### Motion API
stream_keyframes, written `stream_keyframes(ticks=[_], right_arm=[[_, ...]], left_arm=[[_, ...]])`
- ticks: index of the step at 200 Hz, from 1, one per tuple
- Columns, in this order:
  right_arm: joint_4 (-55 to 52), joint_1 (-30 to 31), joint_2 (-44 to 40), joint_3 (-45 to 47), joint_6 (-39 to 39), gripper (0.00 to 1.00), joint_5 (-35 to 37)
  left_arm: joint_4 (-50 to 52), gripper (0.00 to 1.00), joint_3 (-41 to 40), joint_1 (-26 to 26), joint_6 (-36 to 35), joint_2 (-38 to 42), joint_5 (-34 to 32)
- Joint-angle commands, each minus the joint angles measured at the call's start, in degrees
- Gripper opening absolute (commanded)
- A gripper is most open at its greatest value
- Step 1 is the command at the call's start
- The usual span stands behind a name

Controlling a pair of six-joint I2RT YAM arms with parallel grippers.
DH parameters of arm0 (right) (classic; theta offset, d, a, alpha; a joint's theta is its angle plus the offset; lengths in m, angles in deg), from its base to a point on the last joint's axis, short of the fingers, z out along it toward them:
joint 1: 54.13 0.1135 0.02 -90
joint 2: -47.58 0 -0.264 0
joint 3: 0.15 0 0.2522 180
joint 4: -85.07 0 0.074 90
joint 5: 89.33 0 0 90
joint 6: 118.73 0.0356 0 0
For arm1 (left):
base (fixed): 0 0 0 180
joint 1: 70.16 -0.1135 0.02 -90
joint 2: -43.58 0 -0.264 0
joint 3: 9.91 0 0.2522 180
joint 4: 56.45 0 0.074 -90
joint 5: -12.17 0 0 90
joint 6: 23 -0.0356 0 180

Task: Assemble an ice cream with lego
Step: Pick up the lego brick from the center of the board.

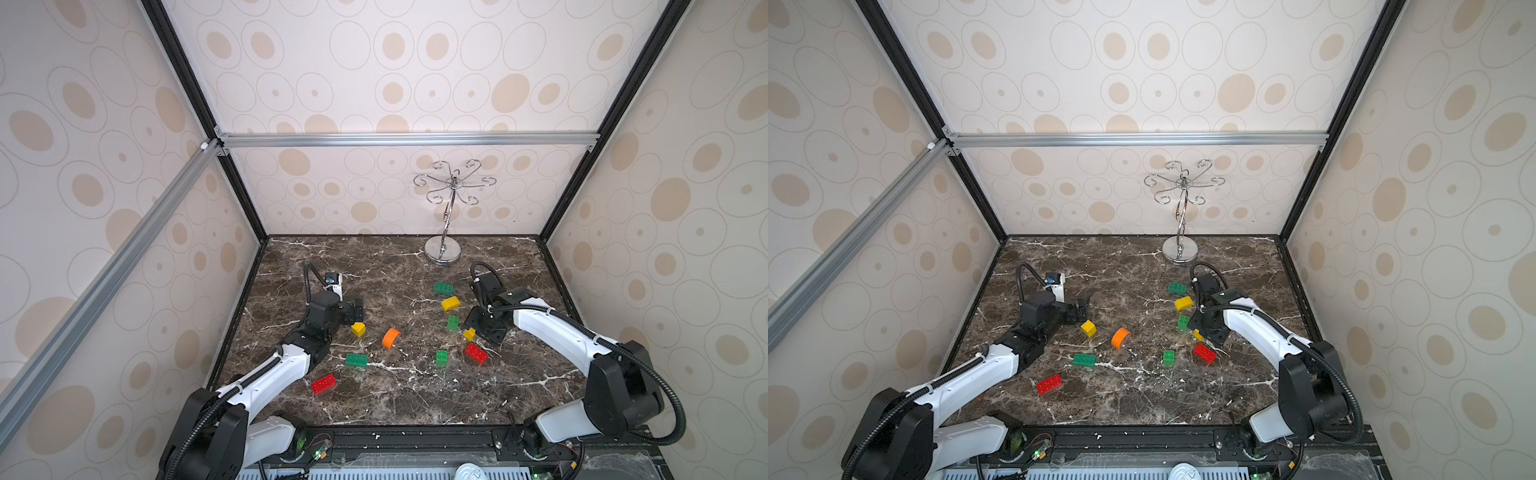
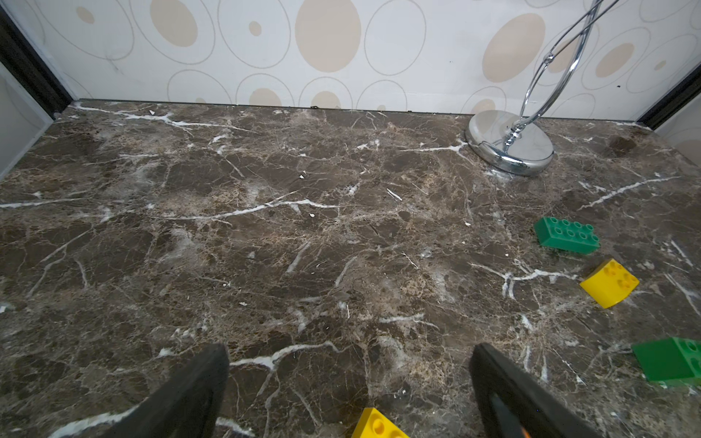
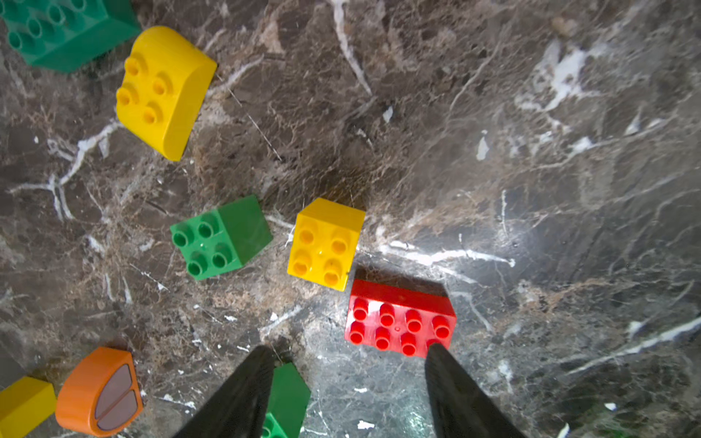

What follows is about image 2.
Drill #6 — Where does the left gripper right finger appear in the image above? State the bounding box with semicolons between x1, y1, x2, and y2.
469;342;600;438

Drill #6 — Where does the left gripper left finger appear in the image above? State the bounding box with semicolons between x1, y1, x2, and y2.
102;344;229;438

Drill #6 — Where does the yellow square lego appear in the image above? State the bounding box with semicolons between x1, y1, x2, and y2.
352;408;408;438
580;258;640;308

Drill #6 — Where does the yellow square lego back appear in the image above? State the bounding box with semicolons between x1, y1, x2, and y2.
580;258;640;308

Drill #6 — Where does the green long lego back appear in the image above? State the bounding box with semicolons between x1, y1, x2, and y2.
534;216;600;255

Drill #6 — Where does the green square lego middle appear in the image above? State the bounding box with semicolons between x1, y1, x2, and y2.
632;337;700;386

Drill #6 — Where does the chrome hook stand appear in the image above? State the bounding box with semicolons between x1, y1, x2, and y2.
464;1;617;176

